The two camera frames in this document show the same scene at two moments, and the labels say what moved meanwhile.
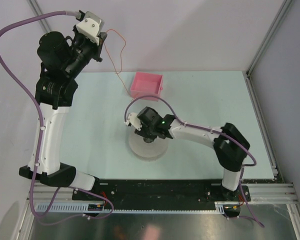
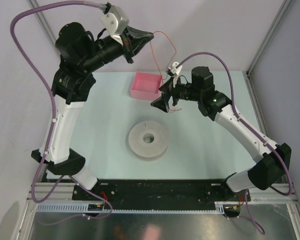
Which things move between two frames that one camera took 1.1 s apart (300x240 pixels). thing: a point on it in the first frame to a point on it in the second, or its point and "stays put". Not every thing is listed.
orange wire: (121, 60) to (174, 109)
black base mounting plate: (161, 190) stays put
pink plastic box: (146, 84) stays put
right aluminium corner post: (268, 40) stays put
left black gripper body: (83, 50) to (125, 44)
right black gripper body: (147, 131) to (177, 94)
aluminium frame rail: (260, 193) stays put
